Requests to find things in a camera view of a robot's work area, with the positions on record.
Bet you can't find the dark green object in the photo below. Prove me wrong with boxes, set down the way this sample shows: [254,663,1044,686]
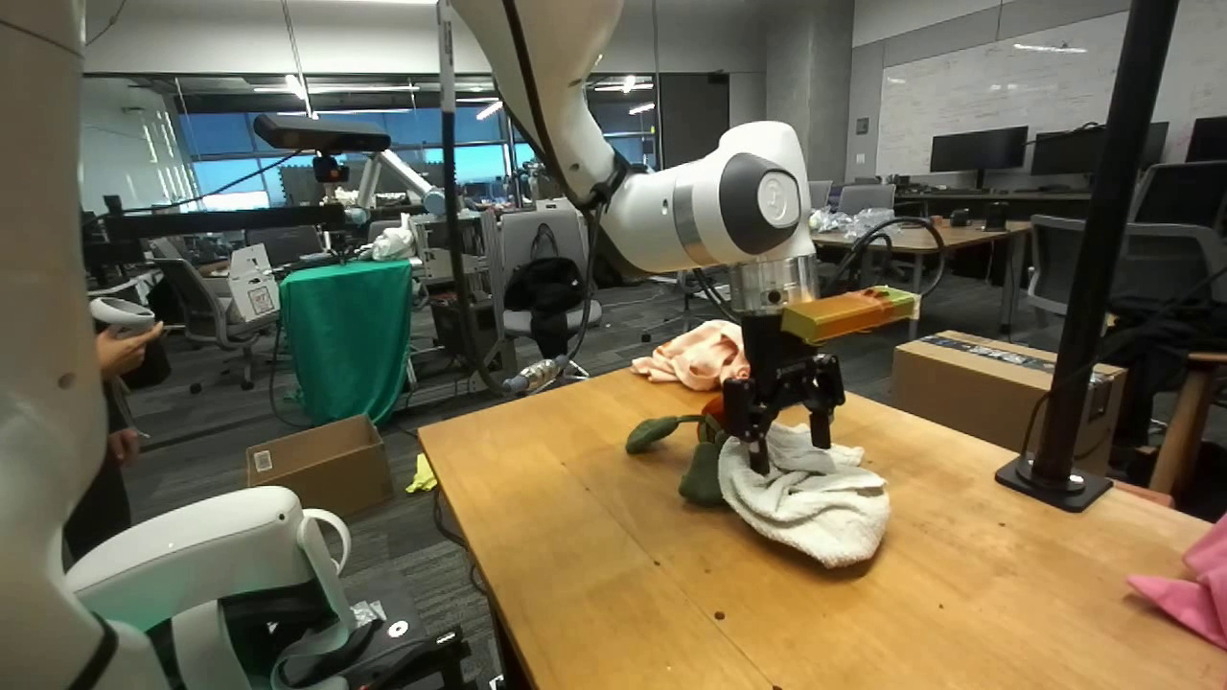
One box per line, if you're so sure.
[621,394,735,508]

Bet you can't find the cardboard box black tape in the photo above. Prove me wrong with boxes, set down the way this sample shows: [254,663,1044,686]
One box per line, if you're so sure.
[889,327,1131,473]

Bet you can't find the black horizontal beam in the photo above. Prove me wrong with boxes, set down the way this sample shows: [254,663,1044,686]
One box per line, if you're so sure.
[82,203,374,273]

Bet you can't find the wooden stool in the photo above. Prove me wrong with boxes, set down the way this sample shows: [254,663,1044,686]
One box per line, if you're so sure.
[1147,347,1227,496]

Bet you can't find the grey office chair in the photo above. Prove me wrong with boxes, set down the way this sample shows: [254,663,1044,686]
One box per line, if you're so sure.
[1029,209,1227,323]

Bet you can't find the yellow rag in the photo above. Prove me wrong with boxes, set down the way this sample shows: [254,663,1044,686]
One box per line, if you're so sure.
[402,450,441,496]

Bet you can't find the white panel with logo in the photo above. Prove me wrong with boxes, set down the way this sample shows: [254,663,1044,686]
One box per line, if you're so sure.
[491,197,595,278]

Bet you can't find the black bar camera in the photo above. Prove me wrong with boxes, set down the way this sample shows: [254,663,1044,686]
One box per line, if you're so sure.
[245,109,396,158]

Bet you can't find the black pole stand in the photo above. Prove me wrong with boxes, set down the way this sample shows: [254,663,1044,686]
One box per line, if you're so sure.
[993,0,1185,517]

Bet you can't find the white paper sign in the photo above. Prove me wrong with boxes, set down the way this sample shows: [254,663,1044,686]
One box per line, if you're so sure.
[225,241,282,327]

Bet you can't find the pink cloth orange print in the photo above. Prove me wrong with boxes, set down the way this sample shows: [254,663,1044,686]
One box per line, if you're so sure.
[1128,514,1227,651]

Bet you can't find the black computer monitor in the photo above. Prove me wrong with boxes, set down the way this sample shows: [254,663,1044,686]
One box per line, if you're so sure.
[1185,109,1227,166]
[1029,122,1172,181]
[928,122,1032,174]

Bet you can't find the wooden office desk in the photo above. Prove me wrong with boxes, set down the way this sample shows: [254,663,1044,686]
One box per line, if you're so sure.
[809,213,1036,341]

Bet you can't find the black office chair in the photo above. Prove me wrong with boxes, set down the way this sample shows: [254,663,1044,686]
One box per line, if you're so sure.
[497,251,607,394]

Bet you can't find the black base mounting hardware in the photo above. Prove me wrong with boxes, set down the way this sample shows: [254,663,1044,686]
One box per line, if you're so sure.
[221,578,480,690]

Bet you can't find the long black robot cable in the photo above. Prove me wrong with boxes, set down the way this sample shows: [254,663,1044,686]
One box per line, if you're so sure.
[433,0,607,388]

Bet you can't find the wall whiteboard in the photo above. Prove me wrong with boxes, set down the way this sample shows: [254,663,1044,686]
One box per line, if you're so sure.
[875,11,1136,182]

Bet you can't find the white towel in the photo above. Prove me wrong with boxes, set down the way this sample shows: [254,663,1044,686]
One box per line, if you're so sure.
[714,419,893,572]

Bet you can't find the person's right hand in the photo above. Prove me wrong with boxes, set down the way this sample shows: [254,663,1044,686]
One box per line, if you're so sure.
[93,318,168,379]

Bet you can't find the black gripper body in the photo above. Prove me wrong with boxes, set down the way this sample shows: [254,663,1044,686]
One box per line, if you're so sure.
[741,312,790,394]

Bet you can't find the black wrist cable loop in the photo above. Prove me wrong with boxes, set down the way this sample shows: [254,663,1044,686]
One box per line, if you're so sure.
[834,213,952,301]

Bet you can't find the pale peach printed shirt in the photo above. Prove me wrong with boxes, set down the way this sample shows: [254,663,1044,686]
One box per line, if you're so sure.
[630,318,754,394]

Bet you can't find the white handheld controller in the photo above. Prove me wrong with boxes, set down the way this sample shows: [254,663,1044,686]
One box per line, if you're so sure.
[89,293,162,330]

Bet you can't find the person in dark clothes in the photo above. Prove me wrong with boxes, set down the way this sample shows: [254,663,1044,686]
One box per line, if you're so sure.
[62,323,148,560]

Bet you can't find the green draped cloth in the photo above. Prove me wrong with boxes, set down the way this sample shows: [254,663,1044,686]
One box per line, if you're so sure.
[274,258,420,427]

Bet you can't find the small open cardboard box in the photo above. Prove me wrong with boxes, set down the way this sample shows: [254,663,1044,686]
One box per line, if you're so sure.
[241,415,396,521]

